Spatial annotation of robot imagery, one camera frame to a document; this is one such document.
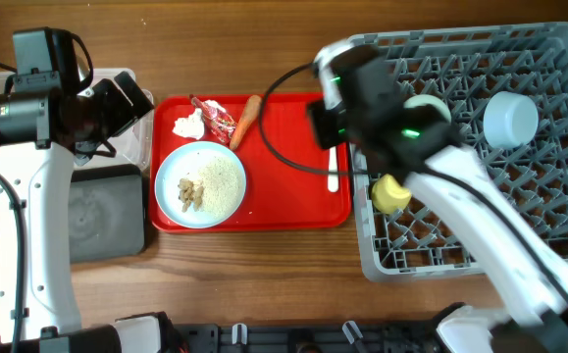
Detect clear plastic bin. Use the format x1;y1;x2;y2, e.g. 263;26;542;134
0;68;154;171

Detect orange carrot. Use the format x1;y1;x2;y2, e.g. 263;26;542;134
230;95;262;150

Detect grey dishwasher rack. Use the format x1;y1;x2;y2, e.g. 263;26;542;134
350;23;568;282

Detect white tissue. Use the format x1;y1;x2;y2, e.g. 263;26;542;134
172;108;205;140

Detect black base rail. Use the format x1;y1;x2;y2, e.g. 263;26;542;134
175;321;443;353

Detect white plastic spoon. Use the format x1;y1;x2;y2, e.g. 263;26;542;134
327;147;339;193

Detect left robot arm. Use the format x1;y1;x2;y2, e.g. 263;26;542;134
0;72;174;352

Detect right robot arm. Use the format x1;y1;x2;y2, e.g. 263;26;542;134
312;41;568;352

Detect red serving tray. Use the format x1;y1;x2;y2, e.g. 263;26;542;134
150;93;351;231

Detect brown food scraps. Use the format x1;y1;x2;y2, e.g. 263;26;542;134
178;178;204;213

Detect red snack wrapper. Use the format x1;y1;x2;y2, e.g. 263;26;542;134
189;95;236;144

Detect light blue plate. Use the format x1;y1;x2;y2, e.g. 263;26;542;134
149;141;247;233

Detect green bowl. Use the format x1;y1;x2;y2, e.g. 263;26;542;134
404;94;451;123

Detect yellow cup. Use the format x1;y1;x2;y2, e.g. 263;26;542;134
371;175;412;215

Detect black tray bin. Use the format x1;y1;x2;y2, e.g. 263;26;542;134
68;164;145;263

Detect light blue bowl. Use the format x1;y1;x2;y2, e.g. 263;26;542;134
483;91;539;149

